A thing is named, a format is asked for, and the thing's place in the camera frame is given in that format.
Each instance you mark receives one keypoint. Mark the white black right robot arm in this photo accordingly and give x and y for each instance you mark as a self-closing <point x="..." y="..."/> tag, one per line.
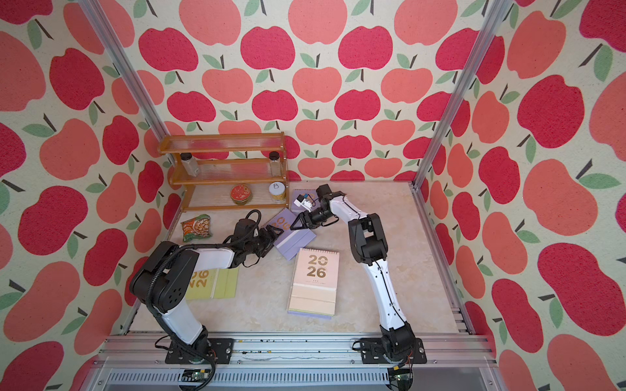
<point x="369" y="248"/>

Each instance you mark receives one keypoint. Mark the purple calendar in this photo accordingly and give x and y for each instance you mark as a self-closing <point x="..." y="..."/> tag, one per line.
<point x="301" y="191"/>
<point x="312" y="316"/>
<point x="290" y="242"/>

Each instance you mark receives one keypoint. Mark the aluminium post right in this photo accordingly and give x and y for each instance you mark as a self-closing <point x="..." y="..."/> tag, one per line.
<point x="468" y="75"/>

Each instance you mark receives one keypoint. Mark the aluminium frame rail front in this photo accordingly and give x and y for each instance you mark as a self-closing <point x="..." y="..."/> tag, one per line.
<point x="295" y="361"/>

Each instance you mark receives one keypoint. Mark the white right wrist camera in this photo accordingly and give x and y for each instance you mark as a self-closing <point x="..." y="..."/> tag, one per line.
<point x="304" y="202"/>

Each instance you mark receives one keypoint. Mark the glass jar left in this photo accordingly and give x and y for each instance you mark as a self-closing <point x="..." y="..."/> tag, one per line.
<point x="190" y="164"/>

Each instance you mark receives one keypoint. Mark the snack packet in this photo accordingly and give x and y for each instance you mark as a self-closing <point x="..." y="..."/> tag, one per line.
<point x="196" y="228"/>

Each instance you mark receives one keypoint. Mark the aluminium post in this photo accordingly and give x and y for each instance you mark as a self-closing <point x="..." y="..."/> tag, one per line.
<point x="113" y="46"/>
<point x="468" y="75"/>

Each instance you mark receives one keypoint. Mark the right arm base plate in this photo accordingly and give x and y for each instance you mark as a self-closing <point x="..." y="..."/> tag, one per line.
<point x="384" y="351"/>

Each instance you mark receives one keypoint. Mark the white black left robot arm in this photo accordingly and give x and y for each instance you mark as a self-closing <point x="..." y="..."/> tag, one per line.
<point x="162" y="282"/>

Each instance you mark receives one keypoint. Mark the aluminium post left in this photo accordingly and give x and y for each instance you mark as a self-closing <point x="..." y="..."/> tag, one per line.
<point x="113" y="46"/>

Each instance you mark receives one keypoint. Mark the orange wooden shelf rack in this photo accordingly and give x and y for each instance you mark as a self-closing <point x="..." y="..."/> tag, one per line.
<point x="225" y="161"/>

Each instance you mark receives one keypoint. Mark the glass jar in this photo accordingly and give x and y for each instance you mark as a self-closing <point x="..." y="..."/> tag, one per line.
<point x="190" y="164"/>
<point x="275" y="164"/>

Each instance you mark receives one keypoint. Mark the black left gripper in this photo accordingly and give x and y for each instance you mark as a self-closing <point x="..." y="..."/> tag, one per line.
<point x="270" y="240"/>

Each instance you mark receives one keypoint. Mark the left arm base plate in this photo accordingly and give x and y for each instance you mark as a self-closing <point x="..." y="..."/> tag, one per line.
<point x="218" y="349"/>

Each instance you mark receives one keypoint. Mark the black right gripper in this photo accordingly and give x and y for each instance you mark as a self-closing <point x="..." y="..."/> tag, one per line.
<point x="305" y="219"/>

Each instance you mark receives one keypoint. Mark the red round tin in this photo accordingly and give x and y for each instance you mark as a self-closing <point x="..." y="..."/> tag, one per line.
<point x="241" y="194"/>

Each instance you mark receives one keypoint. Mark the green calendar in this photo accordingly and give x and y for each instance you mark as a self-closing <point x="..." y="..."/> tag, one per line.
<point x="213" y="284"/>

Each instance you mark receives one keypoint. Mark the glass jar right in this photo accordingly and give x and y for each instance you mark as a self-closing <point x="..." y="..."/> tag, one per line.
<point x="275" y="164"/>

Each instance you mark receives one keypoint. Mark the pink calendar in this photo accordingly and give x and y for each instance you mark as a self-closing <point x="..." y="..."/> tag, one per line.
<point x="315" y="279"/>

